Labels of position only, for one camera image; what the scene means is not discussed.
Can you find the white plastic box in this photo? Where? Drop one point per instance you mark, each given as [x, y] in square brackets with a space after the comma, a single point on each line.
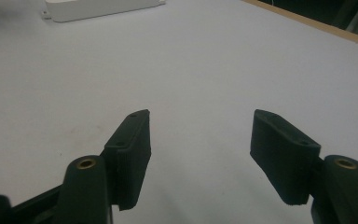
[99, 7]

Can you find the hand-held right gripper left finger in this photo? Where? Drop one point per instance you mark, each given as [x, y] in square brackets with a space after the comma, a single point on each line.
[130, 155]

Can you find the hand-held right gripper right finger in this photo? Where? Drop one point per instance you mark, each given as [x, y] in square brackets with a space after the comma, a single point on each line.
[282, 155]

